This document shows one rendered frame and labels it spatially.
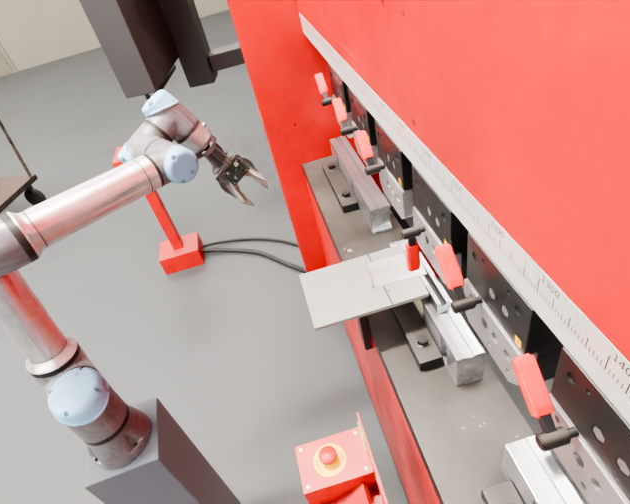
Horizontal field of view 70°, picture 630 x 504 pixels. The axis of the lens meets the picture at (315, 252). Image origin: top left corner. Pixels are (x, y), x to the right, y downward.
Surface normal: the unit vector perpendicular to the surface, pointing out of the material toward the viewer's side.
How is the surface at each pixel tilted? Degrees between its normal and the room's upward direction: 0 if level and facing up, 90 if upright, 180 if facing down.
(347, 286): 0
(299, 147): 90
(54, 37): 90
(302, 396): 0
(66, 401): 7
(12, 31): 90
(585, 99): 90
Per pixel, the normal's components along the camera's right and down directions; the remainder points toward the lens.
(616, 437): -0.96, 0.29
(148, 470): 0.29, 0.59
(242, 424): -0.20, -0.74
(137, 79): 0.02, 0.65
